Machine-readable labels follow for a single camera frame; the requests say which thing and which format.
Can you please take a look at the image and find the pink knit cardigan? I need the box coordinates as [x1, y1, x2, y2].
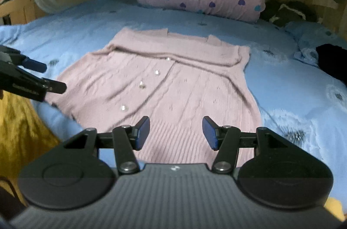
[46, 28, 261, 164]

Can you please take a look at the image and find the dark clothes pile with trim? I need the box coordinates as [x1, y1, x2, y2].
[260, 0, 318, 28]

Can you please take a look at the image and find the wooden cabinet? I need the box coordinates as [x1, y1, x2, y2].
[1, 0, 47, 25]

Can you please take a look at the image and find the yellow cloth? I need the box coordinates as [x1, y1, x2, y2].
[0, 92, 61, 203]

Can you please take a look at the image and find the blue dandelion bed sheet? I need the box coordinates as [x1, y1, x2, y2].
[0, 0, 347, 213]

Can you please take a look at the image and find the black garment on pillow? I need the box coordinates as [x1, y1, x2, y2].
[316, 44, 347, 85]

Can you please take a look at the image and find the blue pillow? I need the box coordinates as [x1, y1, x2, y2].
[284, 21, 346, 67]

